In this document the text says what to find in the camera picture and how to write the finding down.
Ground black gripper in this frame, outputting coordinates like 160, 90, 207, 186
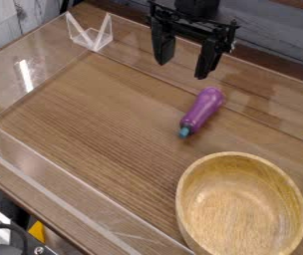
150, 0, 239, 80

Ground purple toy eggplant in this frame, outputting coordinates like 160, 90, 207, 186
178, 87, 223, 138

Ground brown wooden bowl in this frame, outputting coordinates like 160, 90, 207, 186
175, 151, 303, 255

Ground clear acrylic tray walls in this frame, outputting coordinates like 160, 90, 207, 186
0, 6, 303, 255

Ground yellow sticker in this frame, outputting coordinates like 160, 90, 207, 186
28, 221, 47, 243

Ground black device with screw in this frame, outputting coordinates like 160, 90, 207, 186
5, 223, 67, 255

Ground black cable lower left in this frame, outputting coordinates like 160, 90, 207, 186
0, 222, 29, 255

